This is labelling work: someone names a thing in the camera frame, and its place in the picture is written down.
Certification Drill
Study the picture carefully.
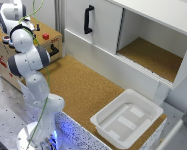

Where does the white sliding door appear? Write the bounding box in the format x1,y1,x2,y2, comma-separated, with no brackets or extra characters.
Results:
65,0,124,56

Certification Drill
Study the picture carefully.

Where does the wooden drawer box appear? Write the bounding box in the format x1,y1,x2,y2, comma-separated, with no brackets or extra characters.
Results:
0,17,64,92

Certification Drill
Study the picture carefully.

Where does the white plastic box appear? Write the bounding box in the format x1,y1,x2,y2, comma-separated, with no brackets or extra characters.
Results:
89,88,165,150

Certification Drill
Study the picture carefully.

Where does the white cabinet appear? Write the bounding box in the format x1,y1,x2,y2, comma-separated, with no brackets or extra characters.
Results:
60,0,187,108

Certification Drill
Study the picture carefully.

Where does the black drawer handle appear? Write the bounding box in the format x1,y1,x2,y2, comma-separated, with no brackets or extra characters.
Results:
48,43,60,57

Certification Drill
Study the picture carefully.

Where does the green cable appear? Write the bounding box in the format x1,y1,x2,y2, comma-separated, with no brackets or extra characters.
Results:
18,0,53,145

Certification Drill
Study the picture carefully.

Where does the black door handle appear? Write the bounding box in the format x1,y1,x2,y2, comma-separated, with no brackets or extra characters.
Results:
83,4,95,35

